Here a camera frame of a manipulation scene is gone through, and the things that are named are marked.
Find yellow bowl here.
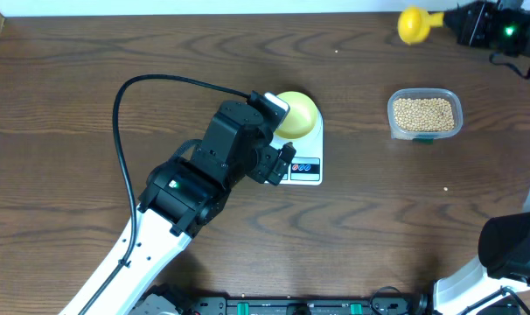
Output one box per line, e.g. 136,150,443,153
275,91,319,139

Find green tape strip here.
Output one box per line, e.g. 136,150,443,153
412,138,434,144

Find yellow measuring scoop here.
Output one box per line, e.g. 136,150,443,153
397,6,444,45

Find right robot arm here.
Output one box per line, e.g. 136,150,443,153
431,1,530,314

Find soybeans in container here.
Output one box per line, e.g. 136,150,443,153
392,98,455,132

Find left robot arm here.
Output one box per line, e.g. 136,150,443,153
63,94,296,314

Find clear plastic container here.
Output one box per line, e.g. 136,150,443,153
387,88,464,141

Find white digital kitchen scale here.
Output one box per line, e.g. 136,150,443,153
271,108,324,186

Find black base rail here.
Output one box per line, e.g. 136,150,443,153
131,285,436,315

